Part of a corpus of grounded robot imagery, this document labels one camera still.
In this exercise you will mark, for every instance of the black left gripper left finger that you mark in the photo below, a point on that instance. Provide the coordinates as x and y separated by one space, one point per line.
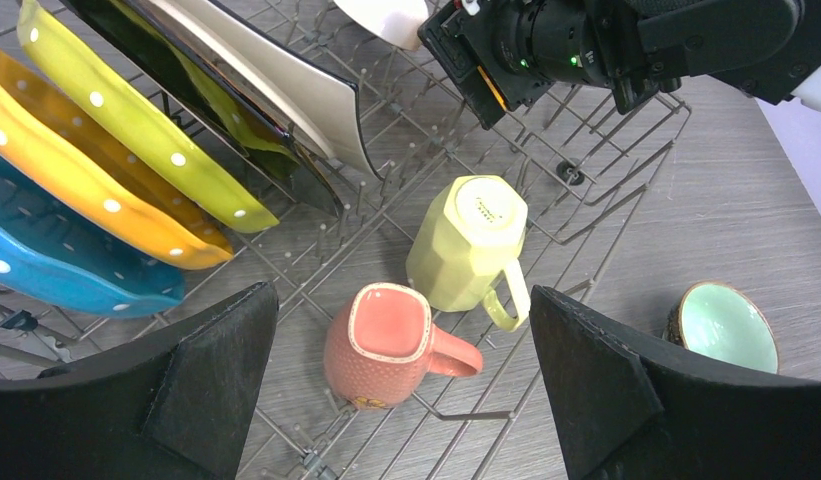
176 403

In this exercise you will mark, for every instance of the green polka dot plate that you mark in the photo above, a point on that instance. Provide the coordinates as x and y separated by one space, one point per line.
136 122

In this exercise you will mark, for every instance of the yellow green mug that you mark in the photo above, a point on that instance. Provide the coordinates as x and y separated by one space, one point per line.
466 252

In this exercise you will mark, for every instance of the orange bowl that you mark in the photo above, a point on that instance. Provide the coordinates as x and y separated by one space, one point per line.
493 88

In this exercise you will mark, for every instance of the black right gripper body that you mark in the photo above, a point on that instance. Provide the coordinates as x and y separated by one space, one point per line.
502 55

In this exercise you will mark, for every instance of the blue polka dot plate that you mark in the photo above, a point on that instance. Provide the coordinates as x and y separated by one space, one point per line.
53 254

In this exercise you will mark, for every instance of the grey wire dish rack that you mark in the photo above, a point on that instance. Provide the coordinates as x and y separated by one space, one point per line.
582 168

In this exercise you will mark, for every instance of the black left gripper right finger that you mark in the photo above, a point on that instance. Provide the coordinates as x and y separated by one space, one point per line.
628 405

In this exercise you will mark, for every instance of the pale green celadon bowl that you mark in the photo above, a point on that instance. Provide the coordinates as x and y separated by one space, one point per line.
718 321

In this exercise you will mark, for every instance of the orange polka dot plate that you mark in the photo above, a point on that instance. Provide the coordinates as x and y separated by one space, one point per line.
52 141

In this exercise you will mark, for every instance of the white bowl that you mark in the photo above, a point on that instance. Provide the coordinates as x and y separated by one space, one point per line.
394 21

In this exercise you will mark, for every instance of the square floral plate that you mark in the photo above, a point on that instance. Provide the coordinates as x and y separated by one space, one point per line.
168 48

